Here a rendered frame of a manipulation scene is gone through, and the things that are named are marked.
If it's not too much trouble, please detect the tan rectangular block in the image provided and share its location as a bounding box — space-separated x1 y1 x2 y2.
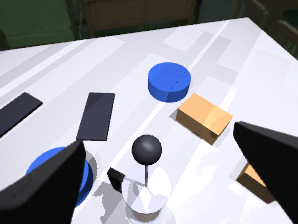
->
175 93 233 146
236 162 276 204

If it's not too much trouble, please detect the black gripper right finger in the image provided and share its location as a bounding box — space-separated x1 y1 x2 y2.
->
233 121 298 224

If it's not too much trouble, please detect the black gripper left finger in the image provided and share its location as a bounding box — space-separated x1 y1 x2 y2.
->
0 140 86 224

